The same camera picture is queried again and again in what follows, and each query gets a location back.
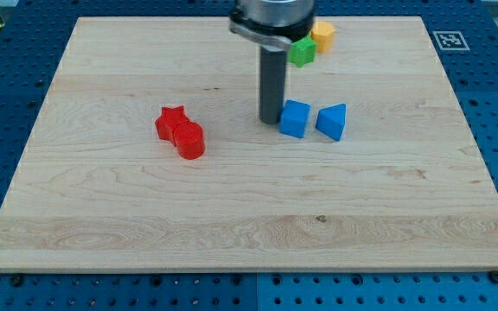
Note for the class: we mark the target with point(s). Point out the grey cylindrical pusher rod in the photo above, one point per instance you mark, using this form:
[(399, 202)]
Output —
[(272, 72)]

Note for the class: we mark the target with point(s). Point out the green star block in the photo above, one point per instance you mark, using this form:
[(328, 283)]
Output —
[(302, 52)]

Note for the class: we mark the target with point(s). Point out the red star block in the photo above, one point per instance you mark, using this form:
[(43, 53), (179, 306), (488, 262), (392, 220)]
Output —
[(168, 121)]

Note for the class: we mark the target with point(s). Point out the yellow hexagon block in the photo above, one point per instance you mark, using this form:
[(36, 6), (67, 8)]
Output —
[(323, 33)]

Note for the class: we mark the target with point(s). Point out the blue cube block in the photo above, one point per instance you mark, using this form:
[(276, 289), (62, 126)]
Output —
[(294, 118)]

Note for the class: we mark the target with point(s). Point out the blue triangle block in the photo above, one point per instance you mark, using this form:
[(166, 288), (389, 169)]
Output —
[(331, 121)]

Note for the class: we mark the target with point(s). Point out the red cylinder block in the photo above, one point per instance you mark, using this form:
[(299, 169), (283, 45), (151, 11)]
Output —
[(189, 140)]

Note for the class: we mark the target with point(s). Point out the wooden board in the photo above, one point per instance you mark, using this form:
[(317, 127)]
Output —
[(97, 191)]

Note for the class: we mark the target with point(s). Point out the white fiducial marker tag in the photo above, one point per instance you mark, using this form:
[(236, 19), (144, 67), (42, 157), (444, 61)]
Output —
[(449, 40)]

